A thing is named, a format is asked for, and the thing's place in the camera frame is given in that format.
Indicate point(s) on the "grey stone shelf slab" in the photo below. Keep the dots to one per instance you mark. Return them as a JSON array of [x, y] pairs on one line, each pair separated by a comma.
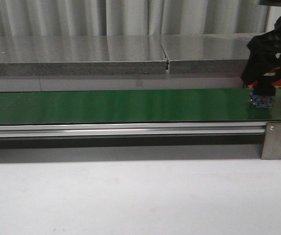
[[81, 55], [207, 53]]

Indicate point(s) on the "grey pleated curtain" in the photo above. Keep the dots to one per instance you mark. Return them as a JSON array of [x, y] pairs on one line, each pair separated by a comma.
[[129, 17]]

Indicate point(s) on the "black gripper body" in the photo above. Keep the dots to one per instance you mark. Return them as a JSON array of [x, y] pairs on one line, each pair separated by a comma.
[[267, 47]]

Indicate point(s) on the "aluminium conveyor frame rail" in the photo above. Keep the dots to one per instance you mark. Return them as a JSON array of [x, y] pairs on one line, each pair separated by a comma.
[[132, 129]]

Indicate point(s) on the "yellow mushroom push button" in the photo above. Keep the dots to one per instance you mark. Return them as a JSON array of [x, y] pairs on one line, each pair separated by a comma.
[[263, 91]]

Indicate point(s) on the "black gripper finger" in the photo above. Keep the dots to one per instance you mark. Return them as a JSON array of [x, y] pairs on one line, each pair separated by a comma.
[[252, 71]]

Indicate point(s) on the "grey stone shelf right slab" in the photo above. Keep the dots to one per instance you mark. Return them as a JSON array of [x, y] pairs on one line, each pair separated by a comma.
[[207, 53]]

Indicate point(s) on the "green conveyor belt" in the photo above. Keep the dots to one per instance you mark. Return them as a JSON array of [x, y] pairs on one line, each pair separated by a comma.
[[133, 106]]

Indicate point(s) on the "steel conveyor support bracket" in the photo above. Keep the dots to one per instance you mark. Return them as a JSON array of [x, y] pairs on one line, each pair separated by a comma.
[[272, 142]]

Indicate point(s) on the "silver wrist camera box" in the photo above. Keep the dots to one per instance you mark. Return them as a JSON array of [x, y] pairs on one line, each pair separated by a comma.
[[270, 2]]

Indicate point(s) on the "grey stone shelf left slab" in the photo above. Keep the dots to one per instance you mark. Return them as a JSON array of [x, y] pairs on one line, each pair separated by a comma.
[[81, 55]]

